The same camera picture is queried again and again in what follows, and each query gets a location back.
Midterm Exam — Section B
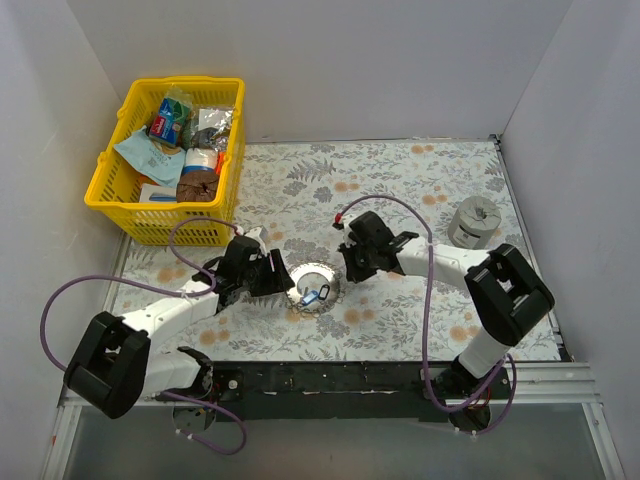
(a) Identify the metal disc keyring holder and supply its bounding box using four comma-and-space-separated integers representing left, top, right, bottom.
286, 262, 345, 317

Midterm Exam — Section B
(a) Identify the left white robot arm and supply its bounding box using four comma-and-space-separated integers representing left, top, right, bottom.
63, 235, 295, 419

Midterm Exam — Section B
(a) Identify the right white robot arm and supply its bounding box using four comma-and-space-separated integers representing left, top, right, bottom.
333, 211, 555, 398

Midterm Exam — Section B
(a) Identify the black tag key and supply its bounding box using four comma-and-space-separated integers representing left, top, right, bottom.
318, 284, 331, 301

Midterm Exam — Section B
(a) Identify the floral table mat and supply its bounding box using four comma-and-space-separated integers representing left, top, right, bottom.
97, 140, 560, 362

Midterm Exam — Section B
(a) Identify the grey paper wrapped roll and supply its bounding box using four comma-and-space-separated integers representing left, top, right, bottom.
447, 196, 502, 250

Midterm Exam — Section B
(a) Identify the white blue box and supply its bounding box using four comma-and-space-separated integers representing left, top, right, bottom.
138, 183, 177, 203

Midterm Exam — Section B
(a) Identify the light blue paper pouch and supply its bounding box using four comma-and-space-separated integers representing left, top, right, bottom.
114, 128, 186, 187

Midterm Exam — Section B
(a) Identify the silver foil bag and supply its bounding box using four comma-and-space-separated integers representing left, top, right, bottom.
191, 108, 234, 152

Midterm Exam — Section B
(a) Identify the yellow plastic basket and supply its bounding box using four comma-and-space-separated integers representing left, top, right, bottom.
84, 75, 246, 247

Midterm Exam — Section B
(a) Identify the red blue snack pack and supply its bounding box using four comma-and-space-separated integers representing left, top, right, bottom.
147, 113, 182, 147

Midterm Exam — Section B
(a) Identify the green snack packet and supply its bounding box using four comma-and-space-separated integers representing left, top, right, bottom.
159, 85, 193, 122

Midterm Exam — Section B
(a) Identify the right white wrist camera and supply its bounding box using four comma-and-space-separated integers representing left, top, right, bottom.
332, 213, 356, 248

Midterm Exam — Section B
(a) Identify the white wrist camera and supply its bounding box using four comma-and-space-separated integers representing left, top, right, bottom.
243, 226, 268, 255
332, 213, 356, 248

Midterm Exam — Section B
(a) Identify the blue tag key on ring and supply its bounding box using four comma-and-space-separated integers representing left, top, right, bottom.
300, 290, 318, 306

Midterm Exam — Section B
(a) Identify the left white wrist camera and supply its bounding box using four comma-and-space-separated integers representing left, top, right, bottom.
243, 226, 268, 255

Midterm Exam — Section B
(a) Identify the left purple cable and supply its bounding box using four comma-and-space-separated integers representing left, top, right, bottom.
39, 217, 249, 455

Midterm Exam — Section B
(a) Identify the purple cable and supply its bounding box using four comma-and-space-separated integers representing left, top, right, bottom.
39, 217, 249, 455
339, 194, 517, 436

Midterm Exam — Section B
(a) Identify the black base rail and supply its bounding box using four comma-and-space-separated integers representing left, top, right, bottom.
154, 357, 516, 424

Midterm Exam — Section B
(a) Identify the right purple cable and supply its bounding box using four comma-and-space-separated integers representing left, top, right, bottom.
339, 194, 517, 436

